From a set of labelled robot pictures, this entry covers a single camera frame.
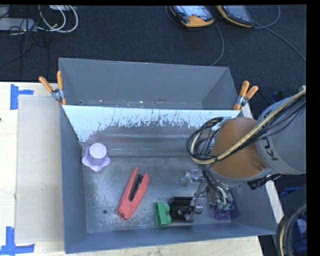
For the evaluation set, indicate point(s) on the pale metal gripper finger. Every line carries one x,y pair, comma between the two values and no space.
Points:
195,175
198,207

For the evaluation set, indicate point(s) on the black box-shaped block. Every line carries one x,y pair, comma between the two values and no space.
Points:
178,208

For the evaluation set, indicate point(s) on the clear purple plastic thing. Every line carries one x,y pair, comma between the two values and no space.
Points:
226,213

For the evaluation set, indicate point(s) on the grey metal bin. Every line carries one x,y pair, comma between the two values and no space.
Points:
160,180

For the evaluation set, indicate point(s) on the green toy block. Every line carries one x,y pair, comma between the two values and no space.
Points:
162,215

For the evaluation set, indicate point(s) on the red stapler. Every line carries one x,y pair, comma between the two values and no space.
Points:
132,197

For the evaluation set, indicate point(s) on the pale flat board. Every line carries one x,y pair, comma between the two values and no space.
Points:
37,170

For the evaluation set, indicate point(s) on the black cylinder on white bracket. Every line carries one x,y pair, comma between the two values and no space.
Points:
257,183

